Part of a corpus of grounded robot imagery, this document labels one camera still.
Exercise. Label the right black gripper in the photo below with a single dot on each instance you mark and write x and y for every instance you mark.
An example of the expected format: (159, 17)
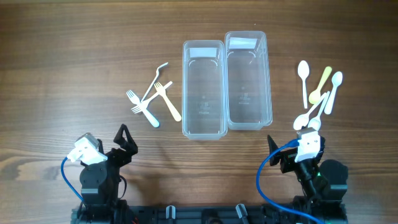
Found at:
(288, 158)

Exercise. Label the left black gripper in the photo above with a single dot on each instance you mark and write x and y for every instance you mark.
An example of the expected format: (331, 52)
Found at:
(130, 147)

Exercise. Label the thin white plastic spoon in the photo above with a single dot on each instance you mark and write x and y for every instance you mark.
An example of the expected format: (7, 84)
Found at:
(315, 122)

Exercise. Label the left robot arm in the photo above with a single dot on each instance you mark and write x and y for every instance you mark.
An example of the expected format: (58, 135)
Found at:
(100, 181)

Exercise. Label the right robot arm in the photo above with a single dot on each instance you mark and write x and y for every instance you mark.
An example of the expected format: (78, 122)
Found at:
(322, 181)

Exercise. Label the left clear plastic container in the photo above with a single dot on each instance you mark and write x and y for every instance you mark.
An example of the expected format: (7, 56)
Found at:
(203, 90)

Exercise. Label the clear plastic container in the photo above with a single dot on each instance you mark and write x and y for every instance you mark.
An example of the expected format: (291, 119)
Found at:
(249, 83)
(203, 90)

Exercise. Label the right clear plastic container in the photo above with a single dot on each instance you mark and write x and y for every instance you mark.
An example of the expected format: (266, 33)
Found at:
(249, 83)

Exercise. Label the light blue plastic fork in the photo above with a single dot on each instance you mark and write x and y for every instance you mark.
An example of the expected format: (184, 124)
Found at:
(135, 100)

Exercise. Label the flat white plastic fork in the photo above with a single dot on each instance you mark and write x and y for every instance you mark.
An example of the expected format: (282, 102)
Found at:
(144, 104)

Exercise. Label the white spoon lower diagonal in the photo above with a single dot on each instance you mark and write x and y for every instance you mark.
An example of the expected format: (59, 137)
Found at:
(303, 119)

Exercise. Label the yellow plastic fork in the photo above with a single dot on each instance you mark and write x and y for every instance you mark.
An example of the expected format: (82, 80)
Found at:
(161, 91)

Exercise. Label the yellow plastic spoon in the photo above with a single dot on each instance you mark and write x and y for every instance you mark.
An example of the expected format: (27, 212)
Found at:
(315, 95)

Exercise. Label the curved white plastic fork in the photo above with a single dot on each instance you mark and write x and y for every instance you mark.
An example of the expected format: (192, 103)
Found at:
(157, 73)

